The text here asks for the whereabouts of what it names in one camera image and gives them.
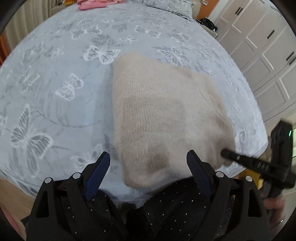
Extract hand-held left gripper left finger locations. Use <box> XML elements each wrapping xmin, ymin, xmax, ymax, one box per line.
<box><xmin>26</xmin><ymin>151</ymin><xmax>111</xmax><ymax>241</ymax></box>

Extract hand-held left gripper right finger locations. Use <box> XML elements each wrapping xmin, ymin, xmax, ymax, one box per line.
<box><xmin>186</xmin><ymin>150</ymin><xmax>271</xmax><ymax>241</ymax></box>

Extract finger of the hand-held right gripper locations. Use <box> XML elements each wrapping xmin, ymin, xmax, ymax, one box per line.
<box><xmin>221</xmin><ymin>149</ymin><xmax>277</xmax><ymax>179</ymax></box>

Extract beige sweater with black hearts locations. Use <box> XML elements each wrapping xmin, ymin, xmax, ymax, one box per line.
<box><xmin>112</xmin><ymin>52</ymin><xmax>237</xmax><ymax>189</ymax></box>

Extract person's right hand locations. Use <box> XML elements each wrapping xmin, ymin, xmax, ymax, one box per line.
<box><xmin>264</xmin><ymin>197</ymin><xmax>287</xmax><ymax>223</ymax></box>

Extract dark dotted pants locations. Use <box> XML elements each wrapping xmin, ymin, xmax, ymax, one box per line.
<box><xmin>62</xmin><ymin>176</ymin><xmax>234</xmax><ymax>241</ymax></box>

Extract white wardrobe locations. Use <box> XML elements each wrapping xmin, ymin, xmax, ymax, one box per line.
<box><xmin>211</xmin><ymin>0</ymin><xmax>296</xmax><ymax>124</ymax></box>

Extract blue butterfly bedspread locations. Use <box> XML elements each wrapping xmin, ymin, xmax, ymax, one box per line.
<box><xmin>0</xmin><ymin>0</ymin><xmax>270</xmax><ymax>202</ymax></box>

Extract black bag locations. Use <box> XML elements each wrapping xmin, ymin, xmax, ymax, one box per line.
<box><xmin>198</xmin><ymin>18</ymin><xmax>218</xmax><ymax>32</ymax></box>

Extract beige padded headboard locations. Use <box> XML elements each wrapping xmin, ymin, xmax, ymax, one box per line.
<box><xmin>192</xmin><ymin>1</ymin><xmax>201</xmax><ymax>19</ymax></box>

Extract beige curtain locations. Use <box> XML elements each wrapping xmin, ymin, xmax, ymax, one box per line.
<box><xmin>5</xmin><ymin>0</ymin><xmax>54</xmax><ymax>49</ymax></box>

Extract blue butterfly pillow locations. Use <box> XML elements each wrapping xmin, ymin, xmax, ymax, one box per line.
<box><xmin>142</xmin><ymin>0</ymin><xmax>194</xmax><ymax>18</ymax></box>

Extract folded pink garment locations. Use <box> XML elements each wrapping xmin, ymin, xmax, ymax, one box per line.
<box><xmin>77</xmin><ymin>0</ymin><xmax>110</xmax><ymax>10</ymax></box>

